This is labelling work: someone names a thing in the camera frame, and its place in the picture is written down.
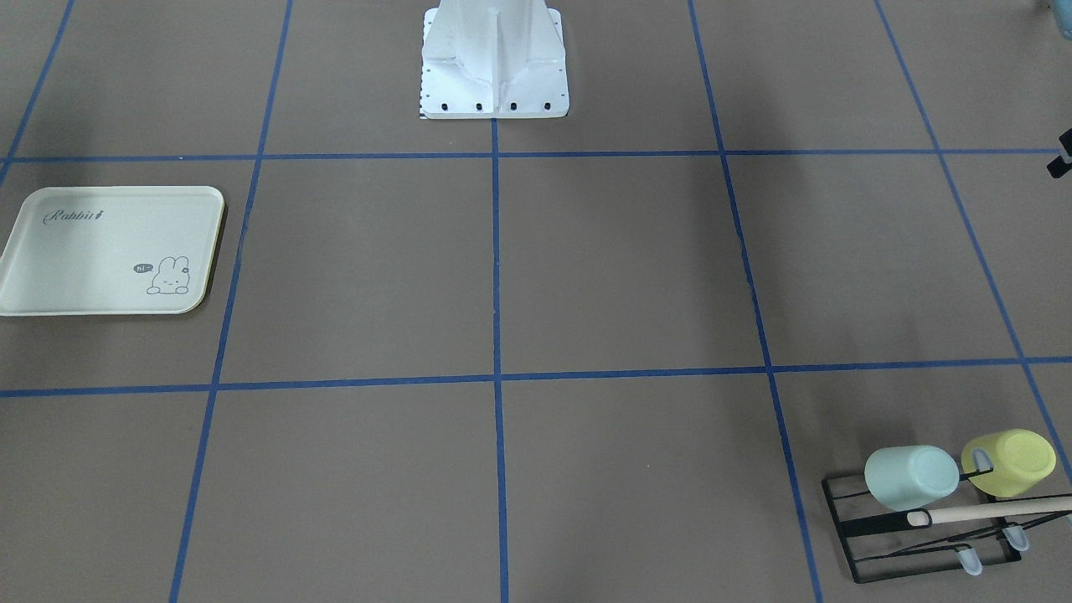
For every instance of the wooden rack handle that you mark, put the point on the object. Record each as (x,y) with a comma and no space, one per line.
(974,513)

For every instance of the yellow cup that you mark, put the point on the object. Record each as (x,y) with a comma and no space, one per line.
(1009,462)

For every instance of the cream rabbit serving tray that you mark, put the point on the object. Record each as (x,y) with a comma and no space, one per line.
(76,251)

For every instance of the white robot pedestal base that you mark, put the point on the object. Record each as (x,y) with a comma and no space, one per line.
(493,60)

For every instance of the mint green cup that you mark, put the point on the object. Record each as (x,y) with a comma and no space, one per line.
(905,478)

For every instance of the black wire cup rack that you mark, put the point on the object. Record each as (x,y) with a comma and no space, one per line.
(878,544)

